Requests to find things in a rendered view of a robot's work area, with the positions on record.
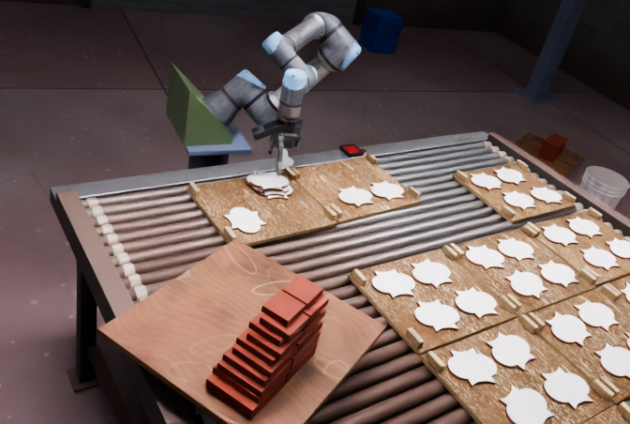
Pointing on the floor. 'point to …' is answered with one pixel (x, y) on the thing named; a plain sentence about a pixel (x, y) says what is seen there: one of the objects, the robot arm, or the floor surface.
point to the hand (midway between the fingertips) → (272, 165)
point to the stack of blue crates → (381, 30)
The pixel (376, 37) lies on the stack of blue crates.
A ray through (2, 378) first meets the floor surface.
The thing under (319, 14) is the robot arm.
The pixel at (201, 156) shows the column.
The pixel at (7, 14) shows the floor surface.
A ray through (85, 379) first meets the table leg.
